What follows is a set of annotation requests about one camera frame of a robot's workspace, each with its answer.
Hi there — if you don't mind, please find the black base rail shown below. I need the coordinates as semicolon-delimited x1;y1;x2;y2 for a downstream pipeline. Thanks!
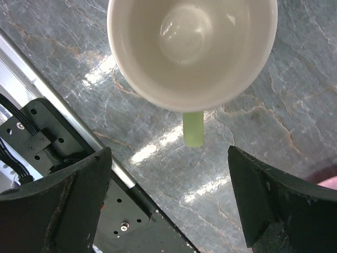
1;96;196;252

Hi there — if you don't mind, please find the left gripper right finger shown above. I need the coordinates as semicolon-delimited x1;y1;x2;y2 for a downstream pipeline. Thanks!
228;146;336;252

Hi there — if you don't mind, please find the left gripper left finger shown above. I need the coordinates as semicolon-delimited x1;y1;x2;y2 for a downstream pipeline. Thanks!
1;148;112;252

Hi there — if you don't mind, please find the pink mug white inside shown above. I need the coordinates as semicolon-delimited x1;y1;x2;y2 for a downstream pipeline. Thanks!
306;164;337;190

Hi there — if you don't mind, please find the green mug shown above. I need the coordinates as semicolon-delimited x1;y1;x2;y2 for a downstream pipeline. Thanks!
107;1;278;148

